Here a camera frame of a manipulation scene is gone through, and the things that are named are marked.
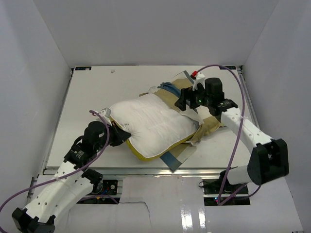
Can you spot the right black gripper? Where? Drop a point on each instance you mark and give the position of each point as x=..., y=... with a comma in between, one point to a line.
x=188, y=93

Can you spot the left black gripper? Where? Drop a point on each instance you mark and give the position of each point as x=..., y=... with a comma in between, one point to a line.
x=120, y=134

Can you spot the white pillow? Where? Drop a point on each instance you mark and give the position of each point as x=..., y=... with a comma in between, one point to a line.
x=155, y=127

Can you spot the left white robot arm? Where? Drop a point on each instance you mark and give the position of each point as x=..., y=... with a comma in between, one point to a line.
x=72, y=181

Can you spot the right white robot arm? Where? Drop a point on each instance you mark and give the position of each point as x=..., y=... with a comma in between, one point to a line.
x=268, y=157

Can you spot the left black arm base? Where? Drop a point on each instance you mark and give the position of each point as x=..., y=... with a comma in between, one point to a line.
x=100, y=185

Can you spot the right blue corner label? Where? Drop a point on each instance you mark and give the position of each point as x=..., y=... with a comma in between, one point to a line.
x=227, y=67

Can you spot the blue corner label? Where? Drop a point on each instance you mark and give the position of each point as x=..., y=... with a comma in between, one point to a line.
x=83, y=68
x=227, y=67

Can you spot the left blue corner label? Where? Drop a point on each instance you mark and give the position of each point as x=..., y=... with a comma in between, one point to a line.
x=83, y=68

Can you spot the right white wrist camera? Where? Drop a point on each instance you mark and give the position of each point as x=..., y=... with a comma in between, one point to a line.
x=198, y=78

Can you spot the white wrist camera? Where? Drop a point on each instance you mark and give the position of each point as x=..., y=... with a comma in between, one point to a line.
x=105, y=114
x=198, y=78

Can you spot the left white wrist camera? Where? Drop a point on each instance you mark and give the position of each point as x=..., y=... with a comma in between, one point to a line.
x=105, y=114

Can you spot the aluminium frame rail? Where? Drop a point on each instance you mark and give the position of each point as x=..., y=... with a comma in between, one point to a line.
x=242, y=154

